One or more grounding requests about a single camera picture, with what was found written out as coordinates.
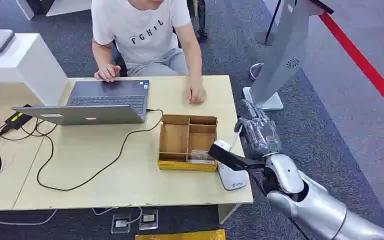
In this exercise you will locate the person's right hand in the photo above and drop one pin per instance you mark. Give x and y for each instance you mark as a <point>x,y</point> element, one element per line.
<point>107,73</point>

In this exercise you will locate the person's left hand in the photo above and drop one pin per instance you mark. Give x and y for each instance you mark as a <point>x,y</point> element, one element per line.
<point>195,92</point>

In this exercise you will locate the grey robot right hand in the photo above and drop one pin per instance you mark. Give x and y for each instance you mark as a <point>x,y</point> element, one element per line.
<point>260,136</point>

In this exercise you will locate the brown printed card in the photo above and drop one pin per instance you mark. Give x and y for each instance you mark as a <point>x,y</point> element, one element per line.
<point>199,155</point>

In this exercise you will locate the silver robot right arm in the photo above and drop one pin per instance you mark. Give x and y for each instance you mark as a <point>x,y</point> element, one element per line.
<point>311,205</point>

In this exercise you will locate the grey laptop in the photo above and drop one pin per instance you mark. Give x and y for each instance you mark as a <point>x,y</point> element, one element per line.
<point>112,96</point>

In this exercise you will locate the wooden card box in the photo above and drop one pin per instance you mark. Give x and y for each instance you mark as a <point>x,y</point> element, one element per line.
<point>175,139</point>

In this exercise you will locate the grey card reader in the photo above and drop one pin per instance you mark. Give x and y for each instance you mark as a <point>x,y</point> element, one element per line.
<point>231,180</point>

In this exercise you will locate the person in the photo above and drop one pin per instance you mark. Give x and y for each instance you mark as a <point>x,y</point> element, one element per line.
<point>145,33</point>

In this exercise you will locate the round stanchion base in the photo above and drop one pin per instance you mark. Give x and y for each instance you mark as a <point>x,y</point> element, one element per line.
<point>255,71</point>

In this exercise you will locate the white card stack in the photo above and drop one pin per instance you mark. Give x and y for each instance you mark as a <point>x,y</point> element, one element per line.
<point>200,162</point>

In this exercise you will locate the white bench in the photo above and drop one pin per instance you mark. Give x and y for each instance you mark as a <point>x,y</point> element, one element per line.
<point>66,6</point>

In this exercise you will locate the white cabinet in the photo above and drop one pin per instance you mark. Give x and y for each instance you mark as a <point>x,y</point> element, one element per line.
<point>29,66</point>

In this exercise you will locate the pale desk leg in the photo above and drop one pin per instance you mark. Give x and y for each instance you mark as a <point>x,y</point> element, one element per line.
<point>226,212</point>

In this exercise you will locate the grey kiosk stand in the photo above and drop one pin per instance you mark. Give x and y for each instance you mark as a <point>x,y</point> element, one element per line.
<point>284,49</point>

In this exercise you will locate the black stanchion pole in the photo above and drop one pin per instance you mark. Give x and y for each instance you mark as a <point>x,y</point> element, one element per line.
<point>267,36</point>

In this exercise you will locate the black power adapter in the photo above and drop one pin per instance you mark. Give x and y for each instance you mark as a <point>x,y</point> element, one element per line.
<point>17,119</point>

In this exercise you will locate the red floor tape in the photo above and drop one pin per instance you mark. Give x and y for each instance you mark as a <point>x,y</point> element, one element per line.
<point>361,63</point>

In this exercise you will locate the yellow plastic bag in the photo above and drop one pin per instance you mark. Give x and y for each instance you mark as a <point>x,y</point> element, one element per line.
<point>182,236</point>

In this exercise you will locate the floor socket with label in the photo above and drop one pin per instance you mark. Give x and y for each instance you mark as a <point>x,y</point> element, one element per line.
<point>148,219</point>

